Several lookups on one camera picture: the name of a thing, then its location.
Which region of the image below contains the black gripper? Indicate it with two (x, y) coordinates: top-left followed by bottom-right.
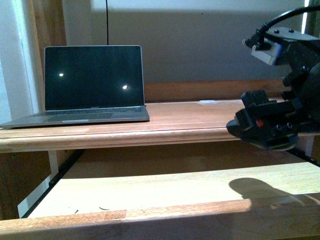
(226, 40), (320, 151)

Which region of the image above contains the grey open laptop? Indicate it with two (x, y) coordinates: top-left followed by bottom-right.
(1, 45), (150, 129)

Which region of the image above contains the wooden keyboard drawer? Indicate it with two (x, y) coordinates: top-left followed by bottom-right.
(0, 148), (320, 240)

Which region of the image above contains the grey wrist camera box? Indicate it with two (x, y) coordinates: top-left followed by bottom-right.
(250, 26), (320, 66)

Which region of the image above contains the black camera cable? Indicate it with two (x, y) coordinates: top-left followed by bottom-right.
(241, 5), (320, 50)

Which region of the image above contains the black wall cable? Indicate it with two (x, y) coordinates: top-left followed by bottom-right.
(105, 0), (110, 46)

